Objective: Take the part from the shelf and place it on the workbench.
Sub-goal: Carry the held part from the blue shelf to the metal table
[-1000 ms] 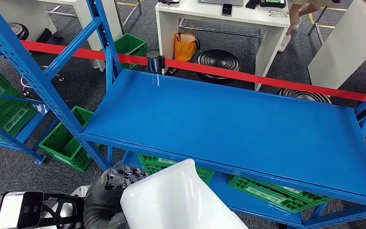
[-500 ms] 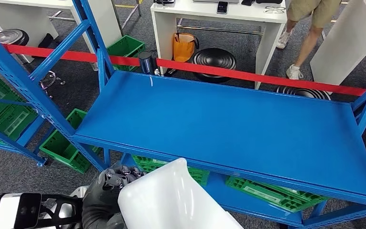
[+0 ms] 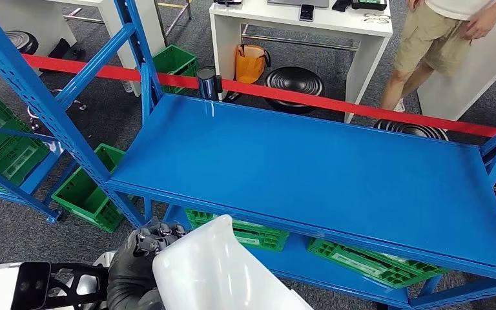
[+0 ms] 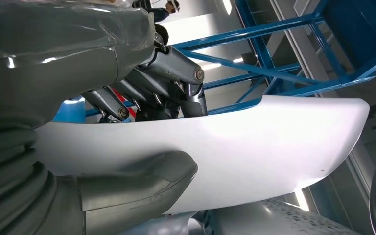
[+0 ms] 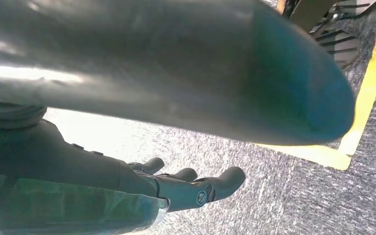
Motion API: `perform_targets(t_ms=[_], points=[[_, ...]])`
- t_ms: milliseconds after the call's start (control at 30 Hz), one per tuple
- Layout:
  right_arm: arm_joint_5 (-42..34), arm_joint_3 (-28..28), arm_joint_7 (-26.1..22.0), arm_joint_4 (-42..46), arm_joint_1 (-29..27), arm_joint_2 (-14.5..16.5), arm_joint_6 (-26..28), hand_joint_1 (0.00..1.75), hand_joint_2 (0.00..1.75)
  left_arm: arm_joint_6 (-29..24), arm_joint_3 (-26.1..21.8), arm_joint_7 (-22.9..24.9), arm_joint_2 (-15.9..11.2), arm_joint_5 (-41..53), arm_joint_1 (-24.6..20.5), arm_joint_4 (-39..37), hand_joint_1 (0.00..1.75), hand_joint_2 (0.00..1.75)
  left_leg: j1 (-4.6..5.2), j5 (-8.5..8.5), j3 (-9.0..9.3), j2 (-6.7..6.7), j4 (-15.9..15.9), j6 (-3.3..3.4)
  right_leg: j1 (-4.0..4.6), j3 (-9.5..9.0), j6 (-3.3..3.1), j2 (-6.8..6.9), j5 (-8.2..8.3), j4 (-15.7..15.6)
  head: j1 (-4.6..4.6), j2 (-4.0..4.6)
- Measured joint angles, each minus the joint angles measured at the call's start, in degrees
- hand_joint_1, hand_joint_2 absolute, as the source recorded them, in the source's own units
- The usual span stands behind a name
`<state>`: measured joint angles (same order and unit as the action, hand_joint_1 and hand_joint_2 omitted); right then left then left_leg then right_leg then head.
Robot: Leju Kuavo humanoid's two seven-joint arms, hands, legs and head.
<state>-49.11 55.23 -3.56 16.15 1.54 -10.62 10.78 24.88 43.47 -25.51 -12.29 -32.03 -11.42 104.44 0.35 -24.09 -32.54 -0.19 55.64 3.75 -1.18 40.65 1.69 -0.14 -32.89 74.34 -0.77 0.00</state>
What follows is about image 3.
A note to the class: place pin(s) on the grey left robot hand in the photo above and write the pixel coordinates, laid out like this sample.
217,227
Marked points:
132,274

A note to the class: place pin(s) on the white curved plastic part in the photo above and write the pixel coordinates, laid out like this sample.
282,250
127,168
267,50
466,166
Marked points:
213,274

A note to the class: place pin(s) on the blue metal shelf rack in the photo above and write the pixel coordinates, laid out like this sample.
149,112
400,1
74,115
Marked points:
338,184
34,179

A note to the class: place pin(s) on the green plastic crate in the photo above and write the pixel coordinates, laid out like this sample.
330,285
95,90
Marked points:
261,237
372,265
175,62
79,201
0,158

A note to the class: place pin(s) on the orange bag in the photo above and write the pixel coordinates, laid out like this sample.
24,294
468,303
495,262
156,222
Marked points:
250,64

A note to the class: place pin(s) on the black ribbed round stool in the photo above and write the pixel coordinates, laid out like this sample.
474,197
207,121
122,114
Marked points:
294,87
21,42
410,129

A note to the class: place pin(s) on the red barrier belt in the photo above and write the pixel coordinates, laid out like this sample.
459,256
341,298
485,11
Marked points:
316,100

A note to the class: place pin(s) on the black smartphone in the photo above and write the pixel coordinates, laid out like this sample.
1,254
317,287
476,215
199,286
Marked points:
306,13

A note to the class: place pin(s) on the grey laptop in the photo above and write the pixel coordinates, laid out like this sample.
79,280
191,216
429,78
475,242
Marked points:
299,2

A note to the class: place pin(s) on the eyeglasses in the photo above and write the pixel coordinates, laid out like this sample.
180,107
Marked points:
376,18

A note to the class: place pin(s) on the black handheld device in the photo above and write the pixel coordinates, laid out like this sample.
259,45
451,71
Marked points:
367,4

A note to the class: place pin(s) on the person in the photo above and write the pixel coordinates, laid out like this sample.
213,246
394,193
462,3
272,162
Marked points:
432,38

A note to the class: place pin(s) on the black camera bracket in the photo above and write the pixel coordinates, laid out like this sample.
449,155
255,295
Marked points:
59,274

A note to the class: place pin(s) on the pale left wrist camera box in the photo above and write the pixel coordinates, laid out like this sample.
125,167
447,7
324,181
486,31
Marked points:
4,286

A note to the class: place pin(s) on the black chrome barrier post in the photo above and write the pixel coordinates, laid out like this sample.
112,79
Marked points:
207,83

